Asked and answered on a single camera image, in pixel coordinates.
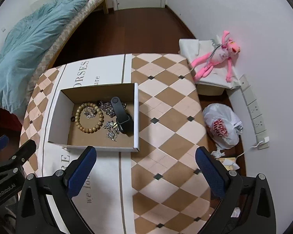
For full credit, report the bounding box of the silver chain necklace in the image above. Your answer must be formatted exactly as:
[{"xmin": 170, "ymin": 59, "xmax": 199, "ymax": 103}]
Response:
[{"xmin": 97, "ymin": 100, "xmax": 127, "ymax": 121}]

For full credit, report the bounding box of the white charger with cable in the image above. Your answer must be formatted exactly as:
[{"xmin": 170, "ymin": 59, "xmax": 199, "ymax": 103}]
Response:
[{"xmin": 235, "ymin": 136, "xmax": 269, "ymax": 161}]

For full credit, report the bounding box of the black smart band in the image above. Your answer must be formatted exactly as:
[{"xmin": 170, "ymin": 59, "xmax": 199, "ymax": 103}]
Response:
[{"xmin": 111, "ymin": 97, "xmax": 133, "ymax": 135}]

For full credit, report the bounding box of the silver link bracelet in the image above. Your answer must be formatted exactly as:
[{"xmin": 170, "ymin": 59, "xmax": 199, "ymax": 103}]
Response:
[{"xmin": 104, "ymin": 119, "xmax": 121, "ymax": 142}]

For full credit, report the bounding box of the teal blue duvet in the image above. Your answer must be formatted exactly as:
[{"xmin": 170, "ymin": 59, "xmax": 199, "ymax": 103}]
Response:
[{"xmin": 0, "ymin": 0, "xmax": 97, "ymax": 119}]

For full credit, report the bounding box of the bed with patterned mattress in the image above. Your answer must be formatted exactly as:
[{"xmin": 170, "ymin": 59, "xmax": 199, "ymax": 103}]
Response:
[{"xmin": 26, "ymin": 0, "xmax": 108, "ymax": 99}]

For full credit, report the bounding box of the white cardboard box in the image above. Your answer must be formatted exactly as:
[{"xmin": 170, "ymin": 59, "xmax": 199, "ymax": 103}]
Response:
[{"xmin": 47, "ymin": 83, "xmax": 139, "ymax": 152}]

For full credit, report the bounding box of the wall socket strip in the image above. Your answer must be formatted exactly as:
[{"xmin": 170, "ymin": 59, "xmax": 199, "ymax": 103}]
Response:
[{"xmin": 239, "ymin": 74, "xmax": 269, "ymax": 150}]

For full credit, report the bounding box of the white plastic shopping bag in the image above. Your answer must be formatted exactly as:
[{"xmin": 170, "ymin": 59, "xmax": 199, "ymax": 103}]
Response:
[{"xmin": 203, "ymin": 103, "xmax": 243, "ymax": 150}]

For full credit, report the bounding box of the pink panther plush toy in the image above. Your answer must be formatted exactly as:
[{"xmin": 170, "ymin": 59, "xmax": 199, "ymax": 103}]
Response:
[{"xmin": 190, "ymin": 30, "xmax": 240, "ymax": 82}]

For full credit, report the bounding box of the yellow tissue pack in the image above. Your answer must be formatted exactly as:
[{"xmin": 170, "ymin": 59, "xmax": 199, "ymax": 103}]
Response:
[{"xmin": 211, "ymin": 149, "xmax": 240, "ymax": 171}]

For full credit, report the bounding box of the white cloth covered box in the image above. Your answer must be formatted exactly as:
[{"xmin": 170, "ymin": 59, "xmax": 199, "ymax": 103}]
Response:
[{"xmin": 178, "ymin": 38, "xmax": 242, "ymax": 96}]

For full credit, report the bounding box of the wooden bead bracelet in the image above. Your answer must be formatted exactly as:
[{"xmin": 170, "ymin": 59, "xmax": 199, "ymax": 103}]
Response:
[{"xmin": 74, "ymin": 102, "xmax": 105, "ymax": 134}]

